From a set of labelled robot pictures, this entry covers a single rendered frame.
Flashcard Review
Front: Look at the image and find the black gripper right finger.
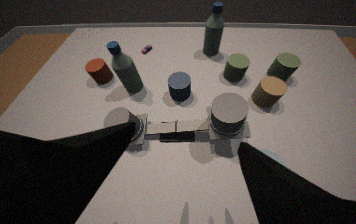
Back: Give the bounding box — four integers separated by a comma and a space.
237, 142, 356, 224

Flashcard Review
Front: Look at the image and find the pink eraser with blue sleeve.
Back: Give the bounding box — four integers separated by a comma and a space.
141, 45, 152, 54

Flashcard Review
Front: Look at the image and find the dark green cylinder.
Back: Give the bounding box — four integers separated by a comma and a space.
223, 54, 250, 82
267, 52, 302, 82

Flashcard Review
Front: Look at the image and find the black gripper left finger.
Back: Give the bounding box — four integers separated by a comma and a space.
0, 121, 135, 224

